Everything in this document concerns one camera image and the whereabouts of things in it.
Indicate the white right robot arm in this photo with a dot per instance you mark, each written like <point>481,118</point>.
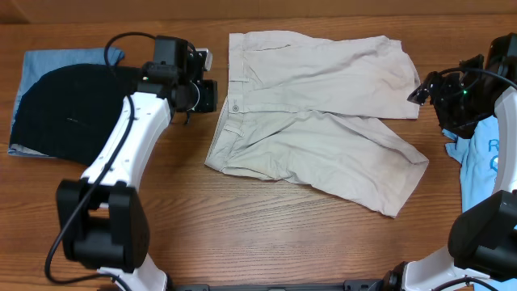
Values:
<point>481,249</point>

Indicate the light blue folded denim garment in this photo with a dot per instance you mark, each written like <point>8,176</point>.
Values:
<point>37,63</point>

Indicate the black folded garment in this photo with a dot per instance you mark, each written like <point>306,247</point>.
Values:
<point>70,112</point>

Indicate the light blue printed t-shirt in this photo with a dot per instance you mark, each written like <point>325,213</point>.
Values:
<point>478,159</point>

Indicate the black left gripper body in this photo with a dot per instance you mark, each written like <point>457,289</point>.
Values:
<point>200,97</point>

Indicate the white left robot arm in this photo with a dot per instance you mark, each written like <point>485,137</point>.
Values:
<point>103,224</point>

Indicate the beige khaki shorts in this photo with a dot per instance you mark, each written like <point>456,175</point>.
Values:
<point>312,111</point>

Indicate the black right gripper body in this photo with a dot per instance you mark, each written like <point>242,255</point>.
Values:
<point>430,89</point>

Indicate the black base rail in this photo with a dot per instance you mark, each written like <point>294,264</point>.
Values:
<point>278,286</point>

